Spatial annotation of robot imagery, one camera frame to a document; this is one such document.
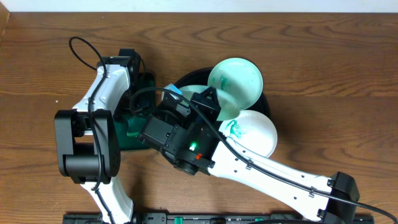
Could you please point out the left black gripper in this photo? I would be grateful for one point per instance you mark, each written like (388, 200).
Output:
(137, 104)

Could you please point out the black rectangular water tray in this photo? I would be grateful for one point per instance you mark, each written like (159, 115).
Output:
(142, 103)

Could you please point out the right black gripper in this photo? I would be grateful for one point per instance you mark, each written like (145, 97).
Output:
(204, 99)

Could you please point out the round black tray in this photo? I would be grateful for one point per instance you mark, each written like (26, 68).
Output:
(200, 77)

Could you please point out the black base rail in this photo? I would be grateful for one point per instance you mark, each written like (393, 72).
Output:
(163, 218)

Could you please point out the green sponge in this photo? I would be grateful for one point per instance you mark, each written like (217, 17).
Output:
(134, 125)

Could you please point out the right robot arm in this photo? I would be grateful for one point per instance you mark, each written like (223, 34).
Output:
(316, 197)

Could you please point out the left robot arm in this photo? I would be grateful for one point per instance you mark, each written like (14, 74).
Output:
(91, 136)

